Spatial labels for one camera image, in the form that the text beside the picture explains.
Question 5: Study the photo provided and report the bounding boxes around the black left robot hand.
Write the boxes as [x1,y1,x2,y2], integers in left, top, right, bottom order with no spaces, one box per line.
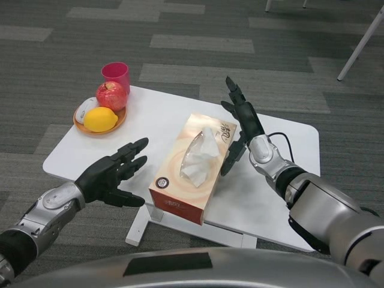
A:
[74,137,150,208]

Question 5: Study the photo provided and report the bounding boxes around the silver robot chest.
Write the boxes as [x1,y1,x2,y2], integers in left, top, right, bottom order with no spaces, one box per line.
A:
[14,247,384,288]

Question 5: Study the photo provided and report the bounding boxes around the pink plastic cup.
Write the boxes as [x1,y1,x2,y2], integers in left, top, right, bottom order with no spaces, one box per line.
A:
[101,61,131,95]

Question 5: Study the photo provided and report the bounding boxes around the white tissue sheet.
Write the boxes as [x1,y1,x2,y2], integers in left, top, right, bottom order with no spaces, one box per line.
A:
[179,127,219,188]

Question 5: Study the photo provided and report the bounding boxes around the beige and red tissue box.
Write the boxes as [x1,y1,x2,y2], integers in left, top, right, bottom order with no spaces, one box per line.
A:
[148,112,238,226]

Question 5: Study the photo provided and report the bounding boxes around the red apple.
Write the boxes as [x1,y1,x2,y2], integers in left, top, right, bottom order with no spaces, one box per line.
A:
[95,80,128,112]

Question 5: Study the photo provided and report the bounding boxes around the orange round plate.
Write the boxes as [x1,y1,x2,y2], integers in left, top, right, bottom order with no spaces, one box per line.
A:
[73,97,127,137]

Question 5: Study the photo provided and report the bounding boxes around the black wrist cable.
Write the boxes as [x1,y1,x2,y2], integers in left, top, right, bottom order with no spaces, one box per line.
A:
[266,131,293,161]

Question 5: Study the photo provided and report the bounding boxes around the white table base frame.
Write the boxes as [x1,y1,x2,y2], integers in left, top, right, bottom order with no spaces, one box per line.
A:
[125,202,258,250]

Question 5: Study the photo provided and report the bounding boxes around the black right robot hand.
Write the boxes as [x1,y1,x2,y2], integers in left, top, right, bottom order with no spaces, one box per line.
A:
[220,76,267,176]

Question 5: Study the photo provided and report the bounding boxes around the yellow lemon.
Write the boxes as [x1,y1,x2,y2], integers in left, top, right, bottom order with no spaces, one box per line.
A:
[83,106,119,133]

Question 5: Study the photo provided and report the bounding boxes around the white computer mouse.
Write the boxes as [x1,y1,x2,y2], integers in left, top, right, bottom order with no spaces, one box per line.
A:
[74,98,99,124]

